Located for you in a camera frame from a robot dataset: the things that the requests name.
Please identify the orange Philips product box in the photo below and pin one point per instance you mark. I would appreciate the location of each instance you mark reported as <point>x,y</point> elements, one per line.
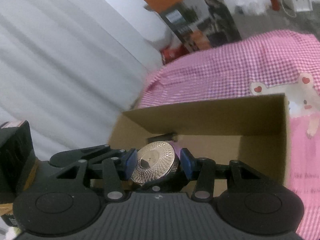
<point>199,24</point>

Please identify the gold lid cream jar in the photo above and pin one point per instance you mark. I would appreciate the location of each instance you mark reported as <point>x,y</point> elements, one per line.
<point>156,169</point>

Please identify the red fire extinguisher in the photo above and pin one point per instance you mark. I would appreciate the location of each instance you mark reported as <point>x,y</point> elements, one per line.
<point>275,5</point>

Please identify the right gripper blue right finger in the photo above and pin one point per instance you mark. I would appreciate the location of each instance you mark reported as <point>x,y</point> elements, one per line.
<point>206,171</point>

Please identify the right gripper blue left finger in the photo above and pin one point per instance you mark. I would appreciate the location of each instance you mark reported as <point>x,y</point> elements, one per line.
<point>110,167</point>

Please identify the white curtain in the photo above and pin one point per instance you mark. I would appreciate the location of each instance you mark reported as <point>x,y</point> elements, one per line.
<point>70,68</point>

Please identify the brown cardboard box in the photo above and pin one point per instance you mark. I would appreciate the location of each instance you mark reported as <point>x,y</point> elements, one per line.
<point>253,130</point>

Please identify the purple plastic lid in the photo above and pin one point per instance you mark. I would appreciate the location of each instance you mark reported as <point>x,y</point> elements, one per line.
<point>177,148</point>

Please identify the pink checkered tablecloth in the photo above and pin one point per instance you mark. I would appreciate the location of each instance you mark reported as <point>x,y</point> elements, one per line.
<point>280,61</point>

